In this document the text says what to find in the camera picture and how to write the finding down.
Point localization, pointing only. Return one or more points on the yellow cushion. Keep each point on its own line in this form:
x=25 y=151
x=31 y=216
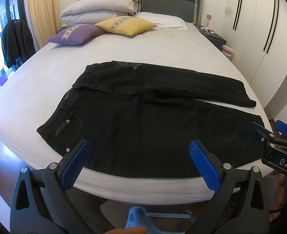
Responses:
x=126 y=25

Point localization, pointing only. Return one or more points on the grey padded headboard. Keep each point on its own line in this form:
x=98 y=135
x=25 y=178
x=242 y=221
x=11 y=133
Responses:
x=167 y=2

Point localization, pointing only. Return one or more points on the bed with white sheet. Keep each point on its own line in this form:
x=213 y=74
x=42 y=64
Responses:
x=158 y=48

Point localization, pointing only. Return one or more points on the striped bin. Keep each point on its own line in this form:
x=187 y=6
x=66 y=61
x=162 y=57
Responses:
x=227 y=51

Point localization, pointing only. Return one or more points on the beige curtain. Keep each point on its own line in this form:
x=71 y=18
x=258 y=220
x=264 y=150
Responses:
x=42 y=12

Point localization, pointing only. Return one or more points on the black jacket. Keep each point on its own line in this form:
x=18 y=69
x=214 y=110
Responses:
x=16 y=41

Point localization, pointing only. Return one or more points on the purple cushion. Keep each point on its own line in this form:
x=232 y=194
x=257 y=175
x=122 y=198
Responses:
x=77 y=35

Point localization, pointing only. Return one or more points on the stacked white pillows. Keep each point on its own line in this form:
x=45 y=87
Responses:
x=97 y=4

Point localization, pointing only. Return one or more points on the person's left hand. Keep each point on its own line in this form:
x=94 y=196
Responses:
x=131 y=230

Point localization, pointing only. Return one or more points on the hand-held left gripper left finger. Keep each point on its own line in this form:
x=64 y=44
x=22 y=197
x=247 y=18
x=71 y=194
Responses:
x=76 y=165

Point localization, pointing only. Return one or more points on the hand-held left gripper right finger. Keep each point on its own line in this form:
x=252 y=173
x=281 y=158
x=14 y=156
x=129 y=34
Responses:
x=204 y=165

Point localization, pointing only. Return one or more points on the dark grey nightstand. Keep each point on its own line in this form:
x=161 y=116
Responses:
x=214 y=38

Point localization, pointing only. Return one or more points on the white pillow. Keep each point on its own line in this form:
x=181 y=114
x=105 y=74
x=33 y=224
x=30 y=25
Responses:
x=163 y=20

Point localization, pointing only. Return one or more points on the black pants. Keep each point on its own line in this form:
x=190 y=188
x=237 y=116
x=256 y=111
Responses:
x=143 y=126

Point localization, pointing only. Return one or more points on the white wardrobe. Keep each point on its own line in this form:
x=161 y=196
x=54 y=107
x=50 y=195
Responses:
x=255 y=29

